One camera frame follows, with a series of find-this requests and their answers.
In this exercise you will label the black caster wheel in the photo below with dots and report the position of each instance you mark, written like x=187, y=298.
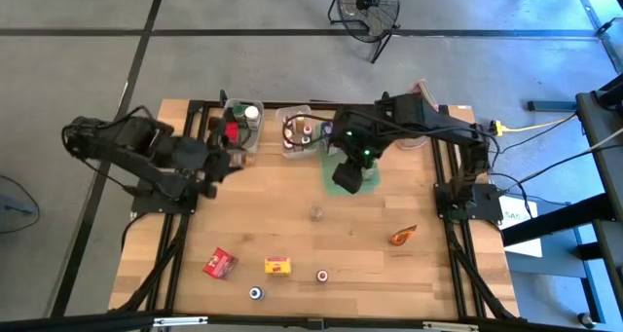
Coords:
x=586, y=320

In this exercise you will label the black floor fan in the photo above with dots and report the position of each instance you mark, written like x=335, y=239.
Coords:
x=364, y=2

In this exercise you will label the black aluminium table frame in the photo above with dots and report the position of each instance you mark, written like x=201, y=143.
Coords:
x=292, y=105

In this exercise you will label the white-lid spice jar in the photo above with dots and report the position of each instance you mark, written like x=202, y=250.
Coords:
x=251, y=114

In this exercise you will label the red food colouring bottle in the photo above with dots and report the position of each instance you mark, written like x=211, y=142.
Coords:
x=307, y=128
x=321, y=276
x=288, y=145

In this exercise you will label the orange food colouring bottle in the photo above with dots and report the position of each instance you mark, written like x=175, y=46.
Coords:
x=300, y=121

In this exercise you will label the purple food colouring bottle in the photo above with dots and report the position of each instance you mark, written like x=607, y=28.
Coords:
x=286, y=122

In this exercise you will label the small brown spice jar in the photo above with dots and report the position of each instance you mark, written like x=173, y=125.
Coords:
x=316, y=213

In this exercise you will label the silver metal bracket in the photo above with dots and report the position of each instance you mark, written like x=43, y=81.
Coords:
x=180, y=320
x=450, y=326

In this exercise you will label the dark metal floor bar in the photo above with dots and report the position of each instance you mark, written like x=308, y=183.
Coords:
x=550, y=105

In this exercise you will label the frosted white plastic bin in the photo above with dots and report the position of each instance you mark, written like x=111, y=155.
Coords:
x=253, y=137

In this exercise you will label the pink metal box grater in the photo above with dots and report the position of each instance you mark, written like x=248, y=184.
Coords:
x=423, y=88

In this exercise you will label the red cereal box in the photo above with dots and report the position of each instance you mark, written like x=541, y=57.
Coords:
x=219, y=263

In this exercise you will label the teal plastic tray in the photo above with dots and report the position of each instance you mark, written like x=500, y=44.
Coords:
x=336, y=186

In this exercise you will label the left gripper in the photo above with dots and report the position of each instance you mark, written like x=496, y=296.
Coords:
x=211, y=164

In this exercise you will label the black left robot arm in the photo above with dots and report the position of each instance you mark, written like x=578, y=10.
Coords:
x=126, y=142

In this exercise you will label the clear plastic bin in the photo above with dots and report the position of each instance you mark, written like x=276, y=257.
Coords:
x=295, y=153

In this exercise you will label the black gantry crossbar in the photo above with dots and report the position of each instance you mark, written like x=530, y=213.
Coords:
x=97, y=322

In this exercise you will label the yellow Corn Pops box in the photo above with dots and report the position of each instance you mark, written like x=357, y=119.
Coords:
x=277, y=266

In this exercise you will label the grey floor object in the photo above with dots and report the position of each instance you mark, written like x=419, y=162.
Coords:
x=17, y=208

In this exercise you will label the orange snack packet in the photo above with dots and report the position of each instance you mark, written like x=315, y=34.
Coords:
x=403, y=235

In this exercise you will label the blue food colouring bottle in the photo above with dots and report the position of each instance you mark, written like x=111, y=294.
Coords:
x=255, y=293

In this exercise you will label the white paper sheet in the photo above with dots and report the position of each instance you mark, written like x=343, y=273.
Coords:
x=523, y=234

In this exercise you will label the yellow food colouring bottle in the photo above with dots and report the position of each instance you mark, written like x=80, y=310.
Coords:
x=287, y=133

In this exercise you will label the black metal workbench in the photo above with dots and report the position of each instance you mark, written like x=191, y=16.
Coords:
x=603, y=113

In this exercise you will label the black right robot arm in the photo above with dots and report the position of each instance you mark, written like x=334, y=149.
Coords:
x=452, y=130

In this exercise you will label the clear glass jar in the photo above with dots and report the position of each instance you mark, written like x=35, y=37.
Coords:
x=238, y=159

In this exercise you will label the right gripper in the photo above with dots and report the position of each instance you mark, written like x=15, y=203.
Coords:
x=357, y=132

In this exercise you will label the green food colouring bottle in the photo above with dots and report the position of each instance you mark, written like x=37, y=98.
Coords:
x=305, y=139

